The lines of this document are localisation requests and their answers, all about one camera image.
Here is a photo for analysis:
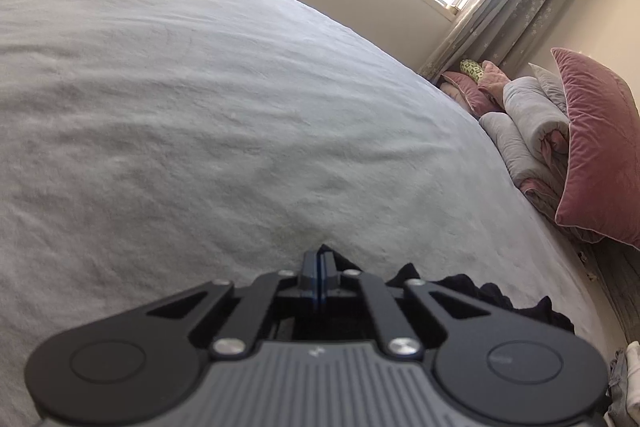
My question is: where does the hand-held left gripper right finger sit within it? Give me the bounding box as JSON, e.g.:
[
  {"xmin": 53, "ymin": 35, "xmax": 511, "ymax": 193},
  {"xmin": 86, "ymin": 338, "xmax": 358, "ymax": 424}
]
[{"xmin": 320, "ymin": 247, "xmax": 491, "ymax": 358}]

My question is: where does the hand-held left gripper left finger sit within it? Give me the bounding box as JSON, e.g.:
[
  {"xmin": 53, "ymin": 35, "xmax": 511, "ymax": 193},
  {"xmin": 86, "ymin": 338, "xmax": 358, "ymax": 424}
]
[{"xmin": 145, "ymin": 247, "xmax": 320, "ymax": 358}]

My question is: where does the black t-shirt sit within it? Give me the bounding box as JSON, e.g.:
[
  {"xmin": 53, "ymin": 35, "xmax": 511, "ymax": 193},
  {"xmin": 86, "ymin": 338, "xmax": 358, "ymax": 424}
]
[{"xmin": 320, "ymin": 243, "xmax": 576, "ymax": 338}]

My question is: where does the small pink pillow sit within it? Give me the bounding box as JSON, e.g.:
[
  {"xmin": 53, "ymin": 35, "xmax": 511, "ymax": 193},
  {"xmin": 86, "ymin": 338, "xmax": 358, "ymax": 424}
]
[{"xmin": 440, "ymin": 61, "xmax": 511, "ymax": 115}]

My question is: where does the folded grey pink quilt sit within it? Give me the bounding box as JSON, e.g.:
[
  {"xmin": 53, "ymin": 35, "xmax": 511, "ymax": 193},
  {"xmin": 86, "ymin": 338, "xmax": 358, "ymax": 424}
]
[{"xmin": 479, "ymin": 64, "xmax": 573, "ymax": 238}]

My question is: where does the green patterned cushion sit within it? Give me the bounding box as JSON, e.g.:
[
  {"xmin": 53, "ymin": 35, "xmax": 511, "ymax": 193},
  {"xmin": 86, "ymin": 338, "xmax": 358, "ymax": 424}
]
[{"xmin": 460, "ymin": 58, "xmax": 485, "ymax": 82}]

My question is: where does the small brown trinket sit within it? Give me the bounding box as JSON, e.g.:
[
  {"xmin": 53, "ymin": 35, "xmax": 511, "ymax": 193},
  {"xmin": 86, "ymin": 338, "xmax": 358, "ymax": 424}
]
[{"xmin": 580, "ymin": 249, "xmax": 597, "ymax": 282}]

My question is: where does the grey quilted headboard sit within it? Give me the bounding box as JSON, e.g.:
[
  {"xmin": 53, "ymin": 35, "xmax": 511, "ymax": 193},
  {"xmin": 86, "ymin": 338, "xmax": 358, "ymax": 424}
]
[{"xmin": 582, "ymin": 234, "xmax": 640, "ymax": 348}]

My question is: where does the pink velvet pillow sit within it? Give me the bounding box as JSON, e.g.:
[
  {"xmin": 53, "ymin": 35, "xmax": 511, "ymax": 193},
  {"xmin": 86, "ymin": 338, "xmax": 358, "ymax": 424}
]
[{"xmin": 550, "ymin": 48, "xmax": 640, "ymax": 252}]

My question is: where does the folded white garment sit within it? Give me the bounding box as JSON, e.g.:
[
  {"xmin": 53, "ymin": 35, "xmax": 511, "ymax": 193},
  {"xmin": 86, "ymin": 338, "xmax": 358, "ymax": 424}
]
[{"xmin": 607, "ymin": 341, "xmax": 640, "ymax": 427}]

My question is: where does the folded grey garment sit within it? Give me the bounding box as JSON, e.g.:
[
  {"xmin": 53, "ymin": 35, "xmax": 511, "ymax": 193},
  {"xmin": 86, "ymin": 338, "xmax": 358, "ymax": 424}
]
[{"xmin": 605, "ymin": 357, "xmax": 640, "ymax": 418}]

